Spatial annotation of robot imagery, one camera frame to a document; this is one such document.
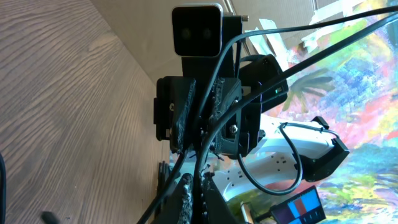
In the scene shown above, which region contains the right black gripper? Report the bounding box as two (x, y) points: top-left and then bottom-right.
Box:
(153, 14), (265, 156)

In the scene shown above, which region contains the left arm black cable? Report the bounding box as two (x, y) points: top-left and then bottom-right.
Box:
(0, 152), (7, 224)

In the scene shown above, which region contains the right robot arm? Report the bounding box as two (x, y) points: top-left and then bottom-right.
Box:
(154, 54), (348, 200)

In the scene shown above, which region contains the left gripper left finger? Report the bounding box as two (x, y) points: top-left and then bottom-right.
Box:
(152, 173), (193, 224)

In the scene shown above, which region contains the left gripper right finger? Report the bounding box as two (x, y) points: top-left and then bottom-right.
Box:
(200, 172), (239, 224)

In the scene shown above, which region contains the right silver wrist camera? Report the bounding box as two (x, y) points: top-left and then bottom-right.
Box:
(171, 2), (223, 57)

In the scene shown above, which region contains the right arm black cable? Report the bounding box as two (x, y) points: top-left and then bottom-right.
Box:
(238, 121), (341, 197)

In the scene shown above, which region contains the red and blue background clutter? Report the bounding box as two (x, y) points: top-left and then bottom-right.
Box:
(226, 0), (398, 224)

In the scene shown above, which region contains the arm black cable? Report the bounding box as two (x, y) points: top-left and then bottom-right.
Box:
(238, 121), (341, 197)
(0, 152), (7, 224)

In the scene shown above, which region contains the long black USB cable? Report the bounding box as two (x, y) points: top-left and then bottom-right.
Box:
(136, 6), (398, 224)

